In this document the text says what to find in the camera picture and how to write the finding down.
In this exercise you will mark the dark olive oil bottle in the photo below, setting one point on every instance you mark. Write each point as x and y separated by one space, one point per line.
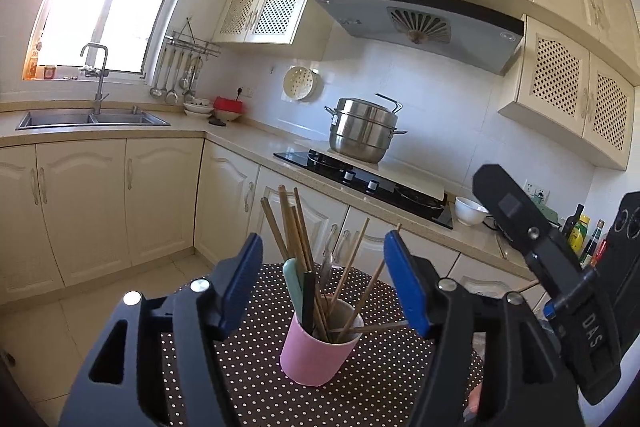
574 222

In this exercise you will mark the double wall power outlet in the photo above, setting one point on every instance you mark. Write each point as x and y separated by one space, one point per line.
536 191

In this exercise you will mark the black gas stove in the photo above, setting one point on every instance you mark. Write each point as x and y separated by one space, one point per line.
320 164

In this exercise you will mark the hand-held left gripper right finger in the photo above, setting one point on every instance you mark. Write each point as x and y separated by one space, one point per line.
407 287

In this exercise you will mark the small red jar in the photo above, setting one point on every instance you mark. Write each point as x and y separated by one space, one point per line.
49 72

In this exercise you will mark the steel kitchen faucet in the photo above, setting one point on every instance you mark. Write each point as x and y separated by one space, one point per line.
100 92

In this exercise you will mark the red label bottle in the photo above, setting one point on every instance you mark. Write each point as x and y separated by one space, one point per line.
601 252

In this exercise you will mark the green electric multi cooker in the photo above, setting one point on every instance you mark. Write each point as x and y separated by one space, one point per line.
550 213

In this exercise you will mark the pink cup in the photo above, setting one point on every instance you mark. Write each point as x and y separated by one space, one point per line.
310 357

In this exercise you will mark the hanging metal skimmer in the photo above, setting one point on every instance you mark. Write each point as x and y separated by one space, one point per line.
187 82

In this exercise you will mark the metal utensil rack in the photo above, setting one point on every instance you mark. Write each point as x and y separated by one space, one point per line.
192 43

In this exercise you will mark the wide white bowl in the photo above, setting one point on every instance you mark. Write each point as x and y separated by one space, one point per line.
229 116

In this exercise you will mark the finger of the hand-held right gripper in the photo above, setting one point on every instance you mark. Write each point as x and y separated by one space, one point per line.
505 202

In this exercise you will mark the red lidded container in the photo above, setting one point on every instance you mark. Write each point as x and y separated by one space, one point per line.
229 103

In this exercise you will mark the orange bottle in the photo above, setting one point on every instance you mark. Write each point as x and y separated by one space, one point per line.
33 67

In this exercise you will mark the brown polka dot tablecloth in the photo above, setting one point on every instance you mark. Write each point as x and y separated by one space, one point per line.
255 372

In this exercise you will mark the person's right hand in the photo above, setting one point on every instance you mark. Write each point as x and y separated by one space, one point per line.
475 399

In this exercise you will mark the stainless steel double sink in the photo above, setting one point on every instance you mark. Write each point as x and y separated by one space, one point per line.
75 119

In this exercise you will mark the cream base cabinets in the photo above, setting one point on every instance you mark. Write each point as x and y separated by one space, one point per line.
85 207

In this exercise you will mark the grey range hood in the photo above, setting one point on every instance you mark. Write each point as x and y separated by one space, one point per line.
370 7

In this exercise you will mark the cream perforated steamer tray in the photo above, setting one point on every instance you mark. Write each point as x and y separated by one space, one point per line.
299 83

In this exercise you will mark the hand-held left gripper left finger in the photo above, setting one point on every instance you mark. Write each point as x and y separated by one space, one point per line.
240 287

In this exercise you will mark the metal spoon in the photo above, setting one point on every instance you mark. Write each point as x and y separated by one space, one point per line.
326 269

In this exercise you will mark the dark soy sauce bottle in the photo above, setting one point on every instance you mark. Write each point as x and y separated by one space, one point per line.
592 242

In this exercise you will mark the bunch of wooden chopsticks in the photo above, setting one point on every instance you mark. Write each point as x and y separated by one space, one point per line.
295 237

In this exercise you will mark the mint green sheathed knife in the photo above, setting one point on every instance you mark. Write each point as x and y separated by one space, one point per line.
294 292

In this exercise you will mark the single wall outlet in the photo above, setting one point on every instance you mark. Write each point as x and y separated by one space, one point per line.
243 92

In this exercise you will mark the stacked white dishes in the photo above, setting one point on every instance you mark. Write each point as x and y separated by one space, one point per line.
197 107

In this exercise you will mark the beige kitchen countertop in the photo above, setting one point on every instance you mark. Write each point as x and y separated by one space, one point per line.
240 139

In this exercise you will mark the cream lattice door cabinet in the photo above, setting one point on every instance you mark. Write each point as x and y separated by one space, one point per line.
260 14
565 92

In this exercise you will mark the black utensil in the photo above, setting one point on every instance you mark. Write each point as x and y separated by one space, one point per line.
308 302

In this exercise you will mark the hanging metal ladle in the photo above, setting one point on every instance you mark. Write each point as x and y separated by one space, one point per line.
171 97
156 91

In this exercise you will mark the white rice bowl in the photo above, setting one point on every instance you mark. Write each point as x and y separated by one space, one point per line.
470 212

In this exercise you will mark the stainless steel steamer pot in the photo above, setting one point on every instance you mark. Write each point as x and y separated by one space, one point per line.
360 132

